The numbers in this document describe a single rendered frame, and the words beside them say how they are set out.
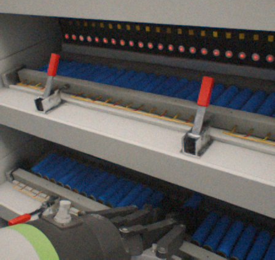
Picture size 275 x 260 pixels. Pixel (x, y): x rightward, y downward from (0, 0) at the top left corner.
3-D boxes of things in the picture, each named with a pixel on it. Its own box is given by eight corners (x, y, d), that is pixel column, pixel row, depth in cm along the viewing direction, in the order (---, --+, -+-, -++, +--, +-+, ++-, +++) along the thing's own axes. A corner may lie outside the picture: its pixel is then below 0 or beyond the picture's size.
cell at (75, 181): (94, 174, 73) (72, 193, 68) (88, 171, 74) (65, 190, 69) (92, 166, 72) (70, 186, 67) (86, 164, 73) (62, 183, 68)
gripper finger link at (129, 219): (104, 258, 42) (94, 254, 42) (148, 232, 51) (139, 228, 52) (110, 224, 41) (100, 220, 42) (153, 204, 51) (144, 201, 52)
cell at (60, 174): (80, 168, 75) (57, 187, 71) (73, 166, 76) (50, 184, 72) (78, 161, 74) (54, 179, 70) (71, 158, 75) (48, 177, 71)
